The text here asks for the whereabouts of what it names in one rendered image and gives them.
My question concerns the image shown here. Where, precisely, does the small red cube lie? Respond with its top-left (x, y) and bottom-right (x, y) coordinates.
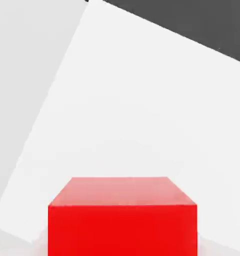
top-left (47, 176), bottom-right (198, 256)

